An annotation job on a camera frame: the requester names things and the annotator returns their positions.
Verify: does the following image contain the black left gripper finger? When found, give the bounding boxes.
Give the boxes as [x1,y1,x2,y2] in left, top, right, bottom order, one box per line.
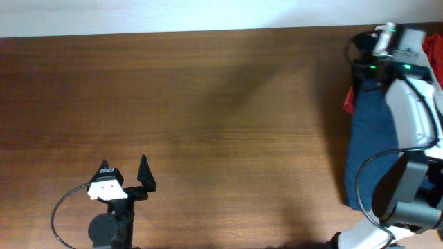
[89,160,124,185]
[137,154,156,192]

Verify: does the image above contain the navy blue shorts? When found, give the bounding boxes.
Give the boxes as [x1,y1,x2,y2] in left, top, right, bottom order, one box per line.
[343,79,401,211]

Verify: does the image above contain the black shorts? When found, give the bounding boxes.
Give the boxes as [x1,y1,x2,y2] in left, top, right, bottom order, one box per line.
[345,30,380,96]

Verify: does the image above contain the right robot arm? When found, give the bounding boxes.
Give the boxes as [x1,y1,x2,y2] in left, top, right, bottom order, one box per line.
[329,62,442,248]

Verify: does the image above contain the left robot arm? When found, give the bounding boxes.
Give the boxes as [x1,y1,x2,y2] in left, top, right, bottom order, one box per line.
[87,155,156,249]

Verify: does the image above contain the red garment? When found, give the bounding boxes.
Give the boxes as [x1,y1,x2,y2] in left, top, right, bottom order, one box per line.
[343,33,443,115]

